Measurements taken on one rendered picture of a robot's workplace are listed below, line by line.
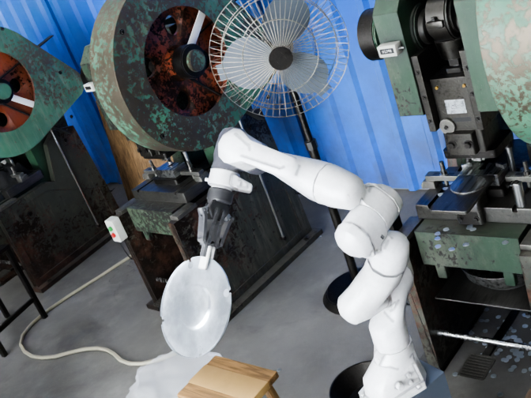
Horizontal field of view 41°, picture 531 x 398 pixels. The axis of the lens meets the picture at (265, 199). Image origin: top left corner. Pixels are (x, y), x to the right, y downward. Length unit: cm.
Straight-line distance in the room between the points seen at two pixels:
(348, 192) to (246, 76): 130
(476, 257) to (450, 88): 60
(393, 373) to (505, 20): 105
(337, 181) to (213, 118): 166
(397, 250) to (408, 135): 237
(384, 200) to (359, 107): 242
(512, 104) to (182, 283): 106
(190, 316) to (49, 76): 313
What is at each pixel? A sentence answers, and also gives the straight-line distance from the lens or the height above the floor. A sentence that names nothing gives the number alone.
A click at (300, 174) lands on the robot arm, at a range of 185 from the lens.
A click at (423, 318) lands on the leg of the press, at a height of 28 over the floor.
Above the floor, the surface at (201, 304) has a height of 97.
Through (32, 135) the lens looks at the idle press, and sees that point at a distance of 483.
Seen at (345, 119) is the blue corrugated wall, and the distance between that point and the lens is 438.
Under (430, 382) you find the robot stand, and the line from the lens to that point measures 229.
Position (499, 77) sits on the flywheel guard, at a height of 128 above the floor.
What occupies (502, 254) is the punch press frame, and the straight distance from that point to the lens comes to 255.
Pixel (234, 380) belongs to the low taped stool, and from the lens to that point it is 279.
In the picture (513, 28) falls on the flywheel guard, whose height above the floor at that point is 141.
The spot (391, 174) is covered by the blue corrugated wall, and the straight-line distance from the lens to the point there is 440.
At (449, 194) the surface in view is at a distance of 256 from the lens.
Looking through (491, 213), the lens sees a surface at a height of 68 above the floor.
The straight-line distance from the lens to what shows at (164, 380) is 325.
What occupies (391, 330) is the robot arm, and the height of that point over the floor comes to 67.
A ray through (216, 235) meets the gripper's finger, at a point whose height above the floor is 110.
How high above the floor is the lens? 195
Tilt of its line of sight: 23 degrees down
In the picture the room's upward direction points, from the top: 21 degrees counter-clockwise
